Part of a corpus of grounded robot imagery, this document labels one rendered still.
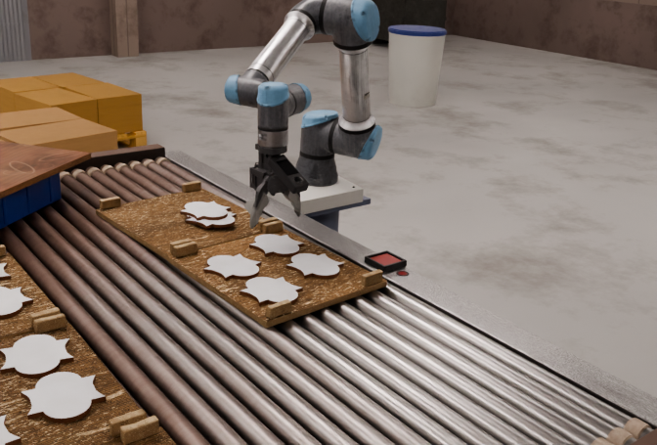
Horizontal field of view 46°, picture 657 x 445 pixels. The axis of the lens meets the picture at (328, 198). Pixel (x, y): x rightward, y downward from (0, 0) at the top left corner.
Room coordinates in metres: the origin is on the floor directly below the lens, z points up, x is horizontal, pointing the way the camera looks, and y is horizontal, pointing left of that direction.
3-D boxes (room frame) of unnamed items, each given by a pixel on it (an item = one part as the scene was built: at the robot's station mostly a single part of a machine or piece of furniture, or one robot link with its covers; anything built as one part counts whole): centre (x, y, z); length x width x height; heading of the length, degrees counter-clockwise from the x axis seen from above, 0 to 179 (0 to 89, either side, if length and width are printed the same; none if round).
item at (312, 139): (2.45, 0.03, 1.09); 0.13 x 0.12 x 0.14; 67
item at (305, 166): (2.46, 0.05, 0.97); 0.15 x 0.15 x 0.10
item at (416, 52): (8.27, -0.86, 0.40); 0.62 x 0.62 x 0.79
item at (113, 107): (6.13, 2.18, 0.22); 1.27 x 0.91 x 0.44; 40
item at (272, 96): (1.85, 0.14, 1.30); 0.09 x 0.08 x 0.11; 157
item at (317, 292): (1.69, 0.12, 0.93); 0.41 x 0.35 x 0.02; 41
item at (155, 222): (2.01, 0.39, 0.93); 0.41 x 0.35 x 0.02; 42
